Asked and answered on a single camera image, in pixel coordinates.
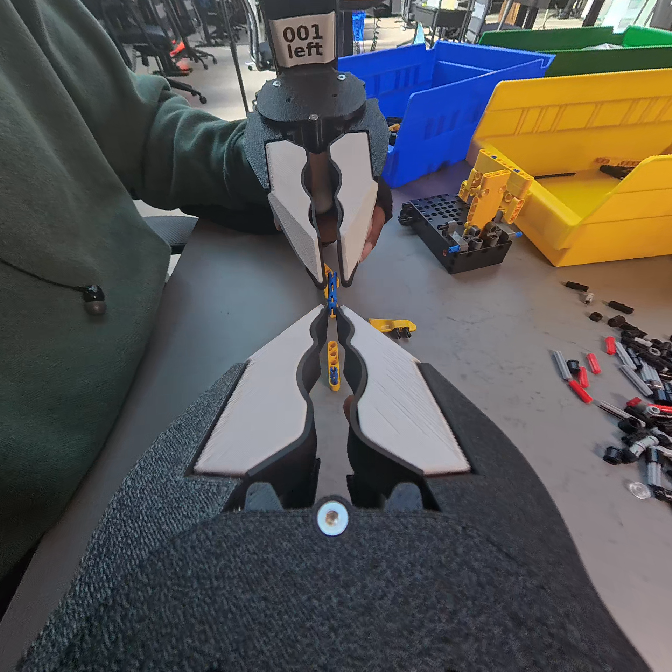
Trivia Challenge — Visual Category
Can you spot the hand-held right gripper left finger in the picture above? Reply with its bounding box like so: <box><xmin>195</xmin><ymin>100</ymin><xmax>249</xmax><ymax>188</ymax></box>
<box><xmin>194</xmin><ymin>306</ymin><xmax>329</xmax><ymax>477</ymax></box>

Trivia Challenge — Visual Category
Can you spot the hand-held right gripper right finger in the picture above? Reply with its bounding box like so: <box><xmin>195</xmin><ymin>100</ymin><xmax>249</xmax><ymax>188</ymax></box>
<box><xmin>338</xmin><ymin>307</ymin><xmax>470</xmax><ymax>477</ymax></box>

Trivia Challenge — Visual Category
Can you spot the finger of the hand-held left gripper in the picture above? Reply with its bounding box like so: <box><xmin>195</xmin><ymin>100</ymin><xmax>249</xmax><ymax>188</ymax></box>
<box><xmin>265</xmin><ymin>141</ymin><xmax>323</xmax><ymax>291</ymax></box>
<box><xmin>328</xmin><ymin>131</ymin><xmax>380</xmax><ymax>288</ymax></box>

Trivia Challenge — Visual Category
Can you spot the pile of small lego connectors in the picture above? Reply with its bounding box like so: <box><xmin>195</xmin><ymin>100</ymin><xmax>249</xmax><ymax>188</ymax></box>
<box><xmin>551</xmin><ymin>281</ymin><xmax>672</xmax><ymax>505</ymax></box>

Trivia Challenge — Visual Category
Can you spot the person's left forearm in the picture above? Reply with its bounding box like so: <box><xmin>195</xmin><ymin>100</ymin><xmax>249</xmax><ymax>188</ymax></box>
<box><xmin>126</xmin><ymin>68</ymin><xmax>279</xmax><ymax>234</ymax></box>

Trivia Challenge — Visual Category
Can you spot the black and yellow lego assembly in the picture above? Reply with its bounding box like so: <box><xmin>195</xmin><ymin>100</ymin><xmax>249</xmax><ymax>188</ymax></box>
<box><xmin>398</xmin><ymin>148</ymin><xmax>533</xmax><ymax>275</ymax></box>

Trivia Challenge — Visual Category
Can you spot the black yellow lego subassembly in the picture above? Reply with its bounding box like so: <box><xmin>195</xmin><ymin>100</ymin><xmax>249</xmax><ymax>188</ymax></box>
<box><xmin>598</xmin><ymin>157</ymin><xmax>644</xmax><ymax>180</ymax></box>

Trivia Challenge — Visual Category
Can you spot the person's left hand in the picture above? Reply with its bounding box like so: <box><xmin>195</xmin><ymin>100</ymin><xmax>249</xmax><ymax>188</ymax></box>
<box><xmin>361</xmin><ymin>207</ymin><xmax>386</xmax><ymax>263</ymax></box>

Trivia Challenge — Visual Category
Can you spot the grey mesh chair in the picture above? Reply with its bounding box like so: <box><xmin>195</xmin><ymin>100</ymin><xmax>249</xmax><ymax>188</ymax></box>
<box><xmin>142</xmin><ymin>214</ymin><xmax>199</xmax><ymax>258</ymax></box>

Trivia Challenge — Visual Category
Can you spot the blue plastic bin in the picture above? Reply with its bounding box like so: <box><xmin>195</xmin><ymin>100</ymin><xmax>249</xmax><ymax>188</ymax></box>
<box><xmin>338</xmin><ymin>41</ymin><xmax>554</xmax><ymax>189</ymax></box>

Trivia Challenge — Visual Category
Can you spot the black office chair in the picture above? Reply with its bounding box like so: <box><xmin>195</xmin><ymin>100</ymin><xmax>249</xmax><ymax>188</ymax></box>
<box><xmin>94</xmin><ymin>0</ymin><xmax>221</xmax><ymax>105</ymax></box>

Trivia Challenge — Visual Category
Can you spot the yellow plastic bin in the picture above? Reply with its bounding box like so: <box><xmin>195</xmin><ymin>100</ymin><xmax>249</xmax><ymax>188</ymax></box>
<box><xmin>470</xmin><ymin>68</ymin><xmax>672</xmax><ymax>267</ymax></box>

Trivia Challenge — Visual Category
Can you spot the green plastic bin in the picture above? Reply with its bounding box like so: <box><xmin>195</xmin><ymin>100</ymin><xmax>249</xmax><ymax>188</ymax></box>
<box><xmin>480</xmin><ymin>25</ymin><xmax>672</xmax><ymax>78</ymax></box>

